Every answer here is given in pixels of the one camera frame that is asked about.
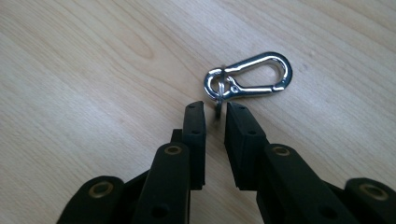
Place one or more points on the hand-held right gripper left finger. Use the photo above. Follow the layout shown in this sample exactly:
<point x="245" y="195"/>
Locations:
<point x="174" y="174"/>

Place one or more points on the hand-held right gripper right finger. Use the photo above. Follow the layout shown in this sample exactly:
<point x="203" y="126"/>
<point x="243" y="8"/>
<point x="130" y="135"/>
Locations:
<point x="274" y="180"/>

